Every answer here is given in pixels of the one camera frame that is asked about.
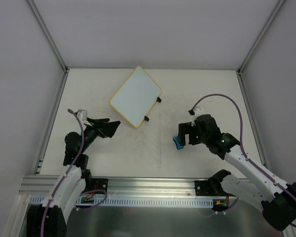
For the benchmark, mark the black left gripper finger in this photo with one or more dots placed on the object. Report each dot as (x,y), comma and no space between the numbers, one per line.
(108,129)
(98,122)

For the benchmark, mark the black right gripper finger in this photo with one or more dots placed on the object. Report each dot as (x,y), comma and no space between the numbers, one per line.
(186,129)
(181,138)

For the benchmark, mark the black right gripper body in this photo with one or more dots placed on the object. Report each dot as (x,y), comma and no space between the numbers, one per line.
(190,135)

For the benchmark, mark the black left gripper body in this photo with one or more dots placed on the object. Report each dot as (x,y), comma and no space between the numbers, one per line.
(98,128)

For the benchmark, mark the blue bone shaped eraser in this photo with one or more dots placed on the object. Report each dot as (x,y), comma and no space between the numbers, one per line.
(178,145)

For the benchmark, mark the yellow framed whiteboard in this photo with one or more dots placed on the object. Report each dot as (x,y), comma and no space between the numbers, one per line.
(136,97)

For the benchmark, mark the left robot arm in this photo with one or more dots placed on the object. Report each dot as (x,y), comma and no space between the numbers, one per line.
(50,217)

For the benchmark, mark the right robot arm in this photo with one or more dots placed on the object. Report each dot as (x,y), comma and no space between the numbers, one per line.
(280,211)

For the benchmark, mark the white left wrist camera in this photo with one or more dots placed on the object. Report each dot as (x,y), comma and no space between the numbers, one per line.
(82,115)

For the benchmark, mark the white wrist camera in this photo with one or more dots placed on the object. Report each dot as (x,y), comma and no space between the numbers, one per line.
(82,115)
(195,113)

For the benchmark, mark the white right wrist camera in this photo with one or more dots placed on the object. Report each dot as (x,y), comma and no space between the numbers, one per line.
(195,113)

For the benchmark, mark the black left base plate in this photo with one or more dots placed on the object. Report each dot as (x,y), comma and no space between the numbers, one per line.
(94,185)

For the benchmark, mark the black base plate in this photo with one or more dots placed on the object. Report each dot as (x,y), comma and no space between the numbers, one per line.
(94,185)
(204,188)

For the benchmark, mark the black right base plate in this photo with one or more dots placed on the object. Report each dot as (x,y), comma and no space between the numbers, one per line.
(204,188)

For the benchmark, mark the white slotted cable duct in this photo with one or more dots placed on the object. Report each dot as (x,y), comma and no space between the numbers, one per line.
(139,202)

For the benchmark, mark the aluminium front rail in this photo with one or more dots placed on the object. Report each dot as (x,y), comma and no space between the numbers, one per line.
(176,187)

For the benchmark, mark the left aluminium frame post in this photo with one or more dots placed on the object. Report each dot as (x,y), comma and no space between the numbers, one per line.
(43,27)

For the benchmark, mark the aluminium frame post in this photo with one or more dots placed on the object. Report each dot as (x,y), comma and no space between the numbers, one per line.
(261,35)
(43,27)

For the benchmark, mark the right aluminium frame post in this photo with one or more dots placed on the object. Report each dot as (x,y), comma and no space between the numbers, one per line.
(261,35)

